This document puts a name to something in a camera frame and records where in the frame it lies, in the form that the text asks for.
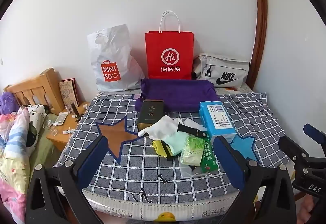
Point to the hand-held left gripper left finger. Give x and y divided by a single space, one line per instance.
91 160

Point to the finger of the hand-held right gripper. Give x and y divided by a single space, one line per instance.
314 132
298 150

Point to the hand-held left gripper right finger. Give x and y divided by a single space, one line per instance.
230 163

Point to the green snack packet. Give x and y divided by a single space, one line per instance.
208 157

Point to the light green tissue packet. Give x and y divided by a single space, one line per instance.
192 151

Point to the white cloth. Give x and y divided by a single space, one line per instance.
194 124

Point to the mint green cloth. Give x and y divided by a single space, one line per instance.
178 143

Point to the yellow mesh pouch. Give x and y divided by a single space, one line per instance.
160 147

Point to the white glove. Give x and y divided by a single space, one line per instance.
159 127

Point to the wooden nightstand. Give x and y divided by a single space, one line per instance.
62 140

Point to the white lip balm stick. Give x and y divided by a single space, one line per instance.
68 131

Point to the black slim tube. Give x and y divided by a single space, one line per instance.
79 117

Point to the blue tissue pack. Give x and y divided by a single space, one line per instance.
216 119

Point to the green bed sheet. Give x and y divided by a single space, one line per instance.
44 152

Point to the clear glass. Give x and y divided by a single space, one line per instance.
51 129

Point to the white cosmetic tube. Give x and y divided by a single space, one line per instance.
60 119

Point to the grey checkered blanket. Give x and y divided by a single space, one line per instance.
142 170

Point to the black bottle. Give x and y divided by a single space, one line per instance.
73 109

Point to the illustrated book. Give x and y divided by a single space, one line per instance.
68 93

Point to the dark tea box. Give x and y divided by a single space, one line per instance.
150 113

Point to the colourful printed quilt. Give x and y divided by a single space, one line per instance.
15 142

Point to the purple towel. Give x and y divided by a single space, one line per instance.
178 94

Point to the grey waist bag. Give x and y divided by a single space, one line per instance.
224 71

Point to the wooden headboard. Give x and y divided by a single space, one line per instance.
35 86

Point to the white plastic shopping bag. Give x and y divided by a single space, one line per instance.
114 66

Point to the purple plush toy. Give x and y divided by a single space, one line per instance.
7 103

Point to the red paper bag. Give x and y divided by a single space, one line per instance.
169 56

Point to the brown wooden door frame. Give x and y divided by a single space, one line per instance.
260 23

